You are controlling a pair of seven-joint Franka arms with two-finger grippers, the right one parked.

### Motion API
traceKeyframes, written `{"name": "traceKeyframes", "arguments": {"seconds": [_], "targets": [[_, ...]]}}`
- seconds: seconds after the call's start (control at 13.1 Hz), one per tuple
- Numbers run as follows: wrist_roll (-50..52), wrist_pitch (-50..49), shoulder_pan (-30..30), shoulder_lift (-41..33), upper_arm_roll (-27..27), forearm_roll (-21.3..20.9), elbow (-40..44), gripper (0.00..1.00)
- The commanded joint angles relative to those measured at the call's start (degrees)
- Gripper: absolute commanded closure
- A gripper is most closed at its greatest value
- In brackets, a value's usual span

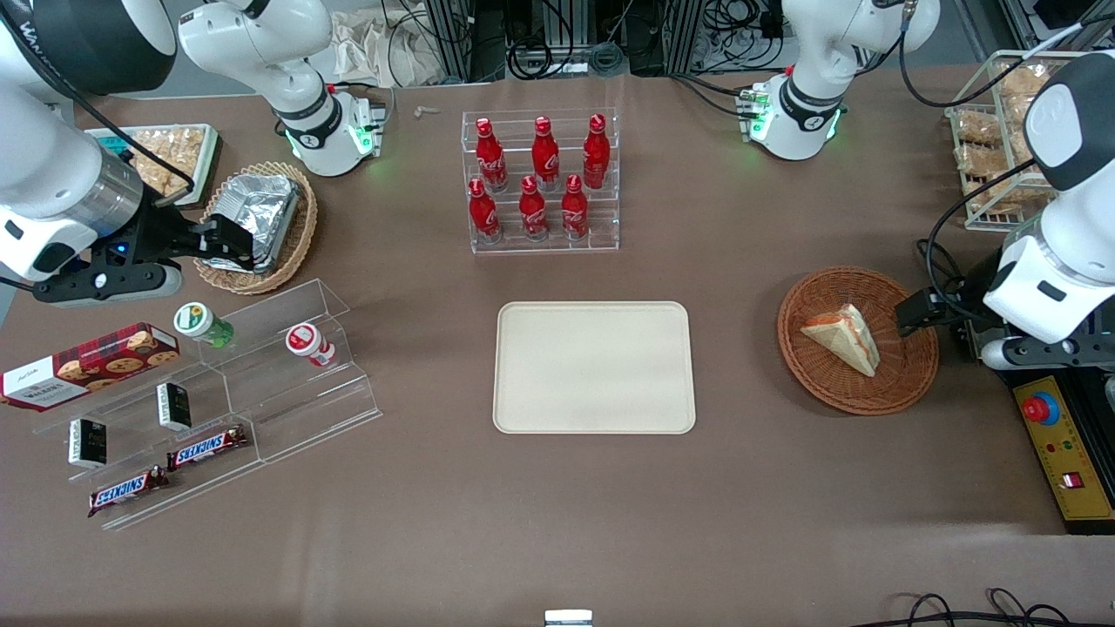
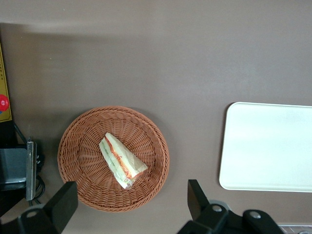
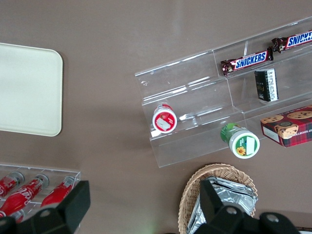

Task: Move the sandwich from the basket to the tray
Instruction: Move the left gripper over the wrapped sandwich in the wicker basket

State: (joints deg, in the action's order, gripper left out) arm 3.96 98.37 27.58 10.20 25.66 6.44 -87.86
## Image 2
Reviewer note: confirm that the grey metal bracket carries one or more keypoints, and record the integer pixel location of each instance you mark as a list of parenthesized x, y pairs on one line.
[(31, 170)]

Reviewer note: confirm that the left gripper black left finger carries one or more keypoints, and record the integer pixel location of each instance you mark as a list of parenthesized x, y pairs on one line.
[(61, 207)]

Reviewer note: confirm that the yellow control panel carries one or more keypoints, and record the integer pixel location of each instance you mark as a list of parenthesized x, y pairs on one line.
[(3, 83)]

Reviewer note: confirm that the cream plastic tray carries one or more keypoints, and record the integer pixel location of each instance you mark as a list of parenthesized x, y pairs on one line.
[(268, 146)]

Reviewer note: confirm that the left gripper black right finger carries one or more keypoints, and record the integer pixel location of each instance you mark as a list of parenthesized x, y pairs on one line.
[(202, 219)]

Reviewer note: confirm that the triangular sandwich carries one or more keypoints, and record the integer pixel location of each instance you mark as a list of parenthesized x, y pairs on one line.
[(122, 158)]

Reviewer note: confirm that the red emergency stop button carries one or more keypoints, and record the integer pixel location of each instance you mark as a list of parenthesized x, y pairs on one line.
[(3, 103)]

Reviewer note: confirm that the round brown wicker basket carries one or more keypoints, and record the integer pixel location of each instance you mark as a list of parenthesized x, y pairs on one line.
[(83, 146)]

